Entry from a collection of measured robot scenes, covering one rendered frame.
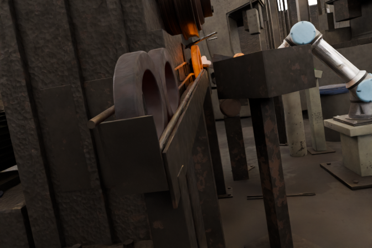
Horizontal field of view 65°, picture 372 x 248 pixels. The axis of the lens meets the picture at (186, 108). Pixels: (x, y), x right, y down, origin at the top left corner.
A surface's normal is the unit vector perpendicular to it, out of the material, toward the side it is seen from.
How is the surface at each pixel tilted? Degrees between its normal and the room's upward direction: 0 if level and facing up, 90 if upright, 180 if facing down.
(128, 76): 56
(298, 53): 90
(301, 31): 85
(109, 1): 90
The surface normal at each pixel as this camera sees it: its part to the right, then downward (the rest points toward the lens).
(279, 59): 0.45, 0.01
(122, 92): -0.18, -0.23
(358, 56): 0.13, 0.07
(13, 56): -0.13, 0.11
